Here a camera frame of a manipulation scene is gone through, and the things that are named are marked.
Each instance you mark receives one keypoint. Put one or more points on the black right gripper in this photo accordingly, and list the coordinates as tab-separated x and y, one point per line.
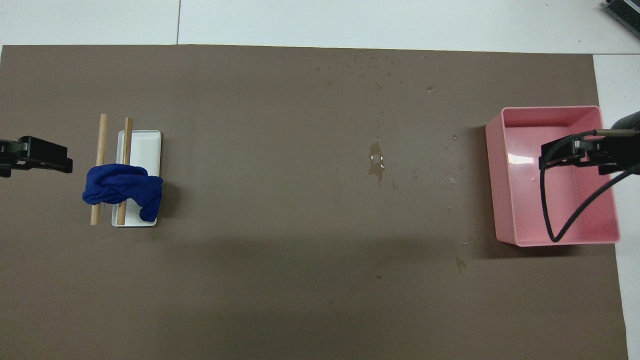
631	122

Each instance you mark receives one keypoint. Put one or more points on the blue towel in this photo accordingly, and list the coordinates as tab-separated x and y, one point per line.
122	187

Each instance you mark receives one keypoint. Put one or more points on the white towel rack base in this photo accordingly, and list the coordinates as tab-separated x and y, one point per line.
145	150

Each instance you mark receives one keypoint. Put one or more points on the water puddle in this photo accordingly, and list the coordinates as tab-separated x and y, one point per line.
376	162

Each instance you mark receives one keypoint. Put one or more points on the wooden rack rod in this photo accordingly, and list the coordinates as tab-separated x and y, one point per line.
127	142
101	140

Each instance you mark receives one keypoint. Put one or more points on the pink plastic bin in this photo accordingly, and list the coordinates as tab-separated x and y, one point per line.
555	200

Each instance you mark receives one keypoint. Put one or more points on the grey ribbed device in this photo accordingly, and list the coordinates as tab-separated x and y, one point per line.
625	10

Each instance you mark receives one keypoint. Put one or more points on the brown table mat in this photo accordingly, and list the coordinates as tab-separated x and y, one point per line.
280	225

